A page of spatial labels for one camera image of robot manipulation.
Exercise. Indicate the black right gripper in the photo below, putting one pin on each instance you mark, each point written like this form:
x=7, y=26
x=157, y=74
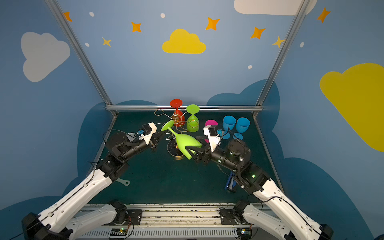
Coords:
x=204, y=154

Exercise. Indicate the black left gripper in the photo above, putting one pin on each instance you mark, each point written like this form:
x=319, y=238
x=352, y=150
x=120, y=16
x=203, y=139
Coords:
x=153, y=143

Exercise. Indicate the green wine glass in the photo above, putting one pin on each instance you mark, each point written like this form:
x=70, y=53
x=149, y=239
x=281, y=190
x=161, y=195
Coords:
x=182, y=140
x=193, y=123

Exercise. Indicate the pink wine glass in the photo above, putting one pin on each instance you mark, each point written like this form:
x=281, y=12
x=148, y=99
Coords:
x=210, y=124

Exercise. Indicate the blue wine glass front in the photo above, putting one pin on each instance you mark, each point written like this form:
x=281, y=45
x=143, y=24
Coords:
x=228, y=124

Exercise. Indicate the blue wine glass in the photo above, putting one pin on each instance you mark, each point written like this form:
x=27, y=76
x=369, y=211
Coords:
x=242, y=126
x=228, y=124

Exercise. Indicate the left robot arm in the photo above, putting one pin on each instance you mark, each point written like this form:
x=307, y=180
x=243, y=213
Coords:
x=58, y=222

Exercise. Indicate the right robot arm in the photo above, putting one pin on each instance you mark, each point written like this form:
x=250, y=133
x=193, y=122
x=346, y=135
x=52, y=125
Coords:
x=290, y=223

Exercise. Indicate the red wine glass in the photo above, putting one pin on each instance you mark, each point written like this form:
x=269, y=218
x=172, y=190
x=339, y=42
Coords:
x=178, y=115

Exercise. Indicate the grey dish brush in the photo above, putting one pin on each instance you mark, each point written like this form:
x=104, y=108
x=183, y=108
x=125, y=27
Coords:
x=123, y=182

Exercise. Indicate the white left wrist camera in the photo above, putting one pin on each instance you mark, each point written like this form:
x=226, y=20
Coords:
x=146, y=132

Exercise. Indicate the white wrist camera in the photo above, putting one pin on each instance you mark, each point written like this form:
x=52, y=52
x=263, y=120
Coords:
x=146, y=132
x=213, y=146

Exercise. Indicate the gold wire glass rack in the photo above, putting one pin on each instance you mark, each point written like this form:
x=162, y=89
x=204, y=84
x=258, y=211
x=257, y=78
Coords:
x=172, y=146

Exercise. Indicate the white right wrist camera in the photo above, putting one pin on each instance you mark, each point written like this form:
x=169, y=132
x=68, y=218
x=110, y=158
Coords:
x=213, y=146

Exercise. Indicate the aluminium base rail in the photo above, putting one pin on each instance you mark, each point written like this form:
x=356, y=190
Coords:
x=172, y=221

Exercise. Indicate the left corner frame post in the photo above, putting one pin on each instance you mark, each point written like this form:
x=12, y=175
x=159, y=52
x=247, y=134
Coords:
x=64, y=24

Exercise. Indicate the corner frame post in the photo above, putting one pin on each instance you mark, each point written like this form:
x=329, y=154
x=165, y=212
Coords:
x=291, y=34
x=64, y=24

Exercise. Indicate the right corner frame post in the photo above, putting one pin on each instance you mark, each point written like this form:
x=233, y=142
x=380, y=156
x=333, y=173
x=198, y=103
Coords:
x=291, y=34

